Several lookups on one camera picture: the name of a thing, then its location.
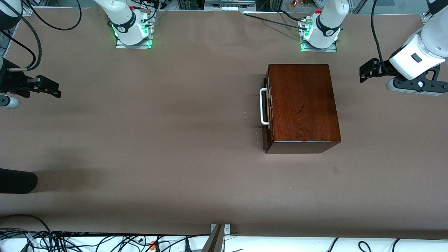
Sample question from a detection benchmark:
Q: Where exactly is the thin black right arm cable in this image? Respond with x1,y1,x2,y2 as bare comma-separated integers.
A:
25,0,82,31

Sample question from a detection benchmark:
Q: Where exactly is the short curved black table cable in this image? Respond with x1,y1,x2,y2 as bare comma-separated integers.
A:
278,10,306,22

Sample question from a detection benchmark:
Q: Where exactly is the brown paper table cover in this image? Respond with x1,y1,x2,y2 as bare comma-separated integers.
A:
0,7,448,240

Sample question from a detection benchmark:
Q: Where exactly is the black cylindrical object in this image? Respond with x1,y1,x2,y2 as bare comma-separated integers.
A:
0,168,38,194

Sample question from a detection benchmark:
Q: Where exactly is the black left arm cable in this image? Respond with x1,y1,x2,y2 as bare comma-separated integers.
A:
371,0,398,75

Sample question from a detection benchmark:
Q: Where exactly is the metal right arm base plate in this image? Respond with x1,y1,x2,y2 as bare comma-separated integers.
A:
115,10,153,49

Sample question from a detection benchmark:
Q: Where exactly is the long black table cable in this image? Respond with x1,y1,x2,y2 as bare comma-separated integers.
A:
243,13,304,30

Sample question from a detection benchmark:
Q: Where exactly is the wooden drawer with white handle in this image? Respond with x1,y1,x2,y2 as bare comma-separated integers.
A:
260,78,273,152

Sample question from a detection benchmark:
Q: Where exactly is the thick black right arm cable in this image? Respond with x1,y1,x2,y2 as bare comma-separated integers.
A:
0,9,43,71

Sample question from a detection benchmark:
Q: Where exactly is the dark metal post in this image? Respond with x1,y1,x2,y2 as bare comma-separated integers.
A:
201,224,224,252

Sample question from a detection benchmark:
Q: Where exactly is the tangled black cable bundle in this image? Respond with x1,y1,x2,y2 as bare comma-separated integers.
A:
0,227,210,252

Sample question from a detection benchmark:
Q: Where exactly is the white power strip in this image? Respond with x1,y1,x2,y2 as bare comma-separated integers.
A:
204,0,256,11

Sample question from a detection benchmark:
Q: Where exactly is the black arched cable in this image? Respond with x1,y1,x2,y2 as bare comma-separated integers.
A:
0,214,53,240

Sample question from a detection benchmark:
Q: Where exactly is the small metal edge bracket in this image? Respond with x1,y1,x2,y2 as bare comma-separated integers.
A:
211,224,231,236

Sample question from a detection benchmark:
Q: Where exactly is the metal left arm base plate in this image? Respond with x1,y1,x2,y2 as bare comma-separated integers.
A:
299,17,337,53

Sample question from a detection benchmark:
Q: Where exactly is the dark wooden cabinet box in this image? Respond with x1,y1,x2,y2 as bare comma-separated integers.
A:
265,64,342,154

